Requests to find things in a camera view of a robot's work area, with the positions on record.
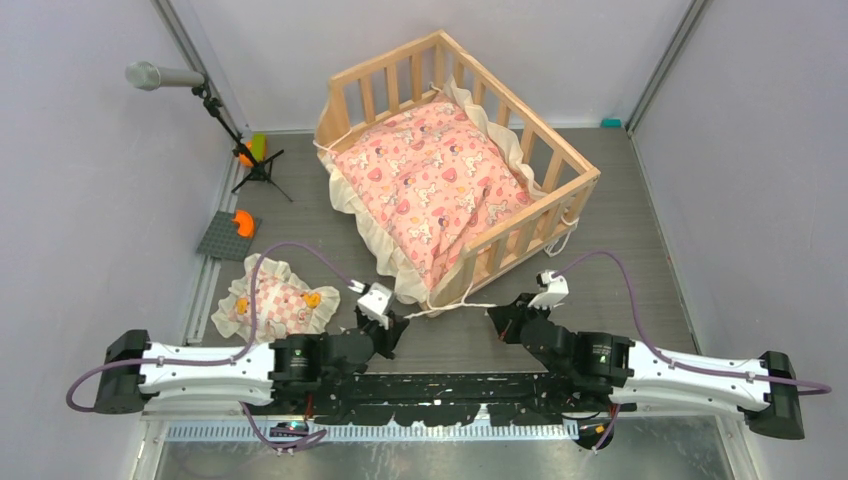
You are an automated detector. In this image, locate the orange curved toy piece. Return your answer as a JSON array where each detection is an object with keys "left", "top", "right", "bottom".
[{"left": 232, "top": 210, "right": 256, "bottom": 238}]

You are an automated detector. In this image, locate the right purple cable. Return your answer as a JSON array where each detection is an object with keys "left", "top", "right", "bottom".
[{"left": 556, "top": 250, "right": 833, "bottom": 455}]

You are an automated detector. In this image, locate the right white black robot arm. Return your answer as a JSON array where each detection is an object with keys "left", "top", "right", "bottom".
[{"left": 486, "top": 294, "right": 805, "bottom": 440}]

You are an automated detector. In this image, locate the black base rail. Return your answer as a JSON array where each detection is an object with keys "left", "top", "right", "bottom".
[{"left": 291, "top": 373, "right": 613, "bottom": 427}]

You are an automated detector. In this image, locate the small checkered ruffled pillow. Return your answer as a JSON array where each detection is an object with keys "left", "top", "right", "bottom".
[{"left": 211, "top": 254, "right": 341, "bottom": 343}]

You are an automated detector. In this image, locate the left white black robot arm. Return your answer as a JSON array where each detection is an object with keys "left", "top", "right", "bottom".
[{"left": 93, "top": 313, "right": 409, "bottom": 415}]

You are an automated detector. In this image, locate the pink printed cushion with ties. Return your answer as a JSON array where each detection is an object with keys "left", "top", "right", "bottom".
[{"left": 318, "top": 80, "right": 544, "bottom": 313}]

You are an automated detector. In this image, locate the teal small block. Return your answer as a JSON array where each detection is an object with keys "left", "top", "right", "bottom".
[{"left": 600, "top": 118, "right": 623, "bottom": 129}]

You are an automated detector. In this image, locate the wooden slatted pet bed frame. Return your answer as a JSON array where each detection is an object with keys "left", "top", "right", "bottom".
[{"left": 314, "top": 31, "right": 600, "bottom": 316}]

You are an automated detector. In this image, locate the orange green toy ball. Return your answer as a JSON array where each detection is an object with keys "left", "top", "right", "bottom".
[{"left": 238, "top": 133, "right": 267, "bottom": 168}]

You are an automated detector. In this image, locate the grey building plate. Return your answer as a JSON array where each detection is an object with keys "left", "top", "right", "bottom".
[{"left": 196, "top": 210, "right": 262, "bottom": 261}]

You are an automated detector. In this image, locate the silver microphone on tripod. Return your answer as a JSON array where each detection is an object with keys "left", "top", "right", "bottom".
[{"left": 124, "top": 61, "right": 293, "bottom": 202}]

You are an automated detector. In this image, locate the purple cable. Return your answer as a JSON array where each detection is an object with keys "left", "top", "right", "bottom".
[
  {"left": 556, "top": 250, "right": 833, "bottom": 455},
  {"left": 64, "top": 241, "right": 366, "bottom": 455}
]

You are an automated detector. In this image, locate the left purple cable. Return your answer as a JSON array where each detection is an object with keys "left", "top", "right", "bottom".
[{"left": 64, "top": 241, "right": 366, "bottom": 455}]

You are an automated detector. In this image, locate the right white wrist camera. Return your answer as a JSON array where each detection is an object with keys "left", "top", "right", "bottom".
[{"left": 528, "top": 270, "right": 570, "bottom": 310}]

